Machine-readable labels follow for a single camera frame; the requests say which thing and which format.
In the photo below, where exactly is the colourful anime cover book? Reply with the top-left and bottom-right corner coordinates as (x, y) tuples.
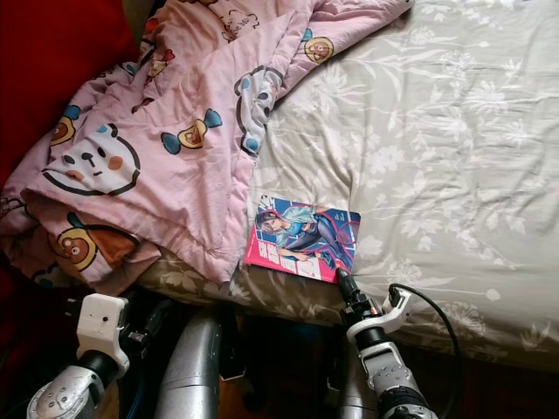
(243, 194), (362, 282)

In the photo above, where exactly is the silver robot left leg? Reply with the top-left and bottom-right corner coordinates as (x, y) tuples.
(153, 310), (224, 419)

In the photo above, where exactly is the silver robot leg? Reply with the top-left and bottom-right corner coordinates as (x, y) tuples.
(334, 349), (372, 419)
(153, 310), (224, 419)

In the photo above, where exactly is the silver robot right leg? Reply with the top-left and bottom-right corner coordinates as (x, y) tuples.
(334, 349), (372, 419)

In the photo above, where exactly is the bed with beige floral sheet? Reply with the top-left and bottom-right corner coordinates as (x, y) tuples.
(140, 0), (559, 372)

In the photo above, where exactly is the pink cartoon print blanket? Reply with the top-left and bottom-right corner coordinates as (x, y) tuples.
(0, 0), (414, 298)

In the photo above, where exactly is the red covered foam cushion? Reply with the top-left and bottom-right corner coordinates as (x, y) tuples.
(0, 0), (132, 385)

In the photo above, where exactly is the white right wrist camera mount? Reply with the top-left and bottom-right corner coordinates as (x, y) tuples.
(345, 288), (413, 343)

